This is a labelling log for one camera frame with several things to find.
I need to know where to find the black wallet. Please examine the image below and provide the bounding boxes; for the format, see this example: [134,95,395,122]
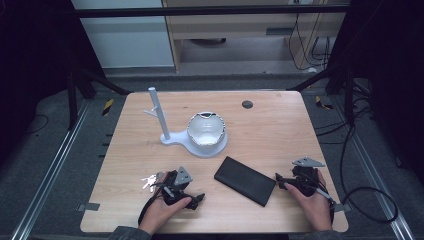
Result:
[213,155,277,208]

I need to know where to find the black looped cable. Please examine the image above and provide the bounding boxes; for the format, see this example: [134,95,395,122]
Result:
[339,124,400,225]

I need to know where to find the yellow black tape strip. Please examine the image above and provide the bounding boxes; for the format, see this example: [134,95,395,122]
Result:
[101,97,115,117]
[314,95,335,111]

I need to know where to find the thin black floor cable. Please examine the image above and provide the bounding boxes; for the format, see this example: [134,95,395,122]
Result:
[25,114,50,135]

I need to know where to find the white cabinet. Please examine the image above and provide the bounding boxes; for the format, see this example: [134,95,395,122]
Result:
[70,0,176,70]

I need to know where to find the black frame strut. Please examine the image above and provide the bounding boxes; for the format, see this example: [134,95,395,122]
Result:
[285,64,356,126]
[65,64,133,132]

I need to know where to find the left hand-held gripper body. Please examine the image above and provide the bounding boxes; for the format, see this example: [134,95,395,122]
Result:
[161,165,198,210]

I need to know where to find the dark object under desk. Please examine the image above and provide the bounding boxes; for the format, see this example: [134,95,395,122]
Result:
[189,37,228,47]

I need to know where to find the person's left hand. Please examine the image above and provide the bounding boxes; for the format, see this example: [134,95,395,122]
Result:
[138,171,193,236]

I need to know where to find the white plastic furniture part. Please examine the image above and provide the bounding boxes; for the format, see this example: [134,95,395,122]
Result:
[161,0,351,74]

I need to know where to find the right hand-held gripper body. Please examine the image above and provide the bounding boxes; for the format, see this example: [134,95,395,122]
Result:
[291,157,326,198]

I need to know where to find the black horizontal frame bar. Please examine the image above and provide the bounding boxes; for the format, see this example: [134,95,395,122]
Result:
[73,4,352,19]

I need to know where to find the metal floor rail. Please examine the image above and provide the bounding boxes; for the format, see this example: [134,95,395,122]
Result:
[10,99,92,240]
[333,95,416,240]

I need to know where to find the silver keys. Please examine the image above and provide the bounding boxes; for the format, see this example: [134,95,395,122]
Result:
[140,173,161,193]

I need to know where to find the black cables behind desk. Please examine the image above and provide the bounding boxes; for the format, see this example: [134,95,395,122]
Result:
[287,12,332,72]

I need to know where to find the black curtain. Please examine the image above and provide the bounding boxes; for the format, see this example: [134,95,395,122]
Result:
[0,0,101,161]
[329,0,424,188]

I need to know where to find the black gripper strap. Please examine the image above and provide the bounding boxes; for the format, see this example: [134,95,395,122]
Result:
[137,194,159,226]

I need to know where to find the grey tape piece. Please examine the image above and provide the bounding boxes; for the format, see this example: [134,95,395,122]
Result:
[76,202,101,213]
[333,202,352,214]

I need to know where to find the person's right hand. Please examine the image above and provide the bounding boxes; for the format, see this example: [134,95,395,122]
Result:
[283,169,334,233]

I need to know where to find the white stand with post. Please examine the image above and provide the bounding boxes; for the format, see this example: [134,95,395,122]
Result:
[143,86,230,159]

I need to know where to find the white bowl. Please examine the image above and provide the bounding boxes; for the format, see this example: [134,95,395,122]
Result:
[186,111,227,147]

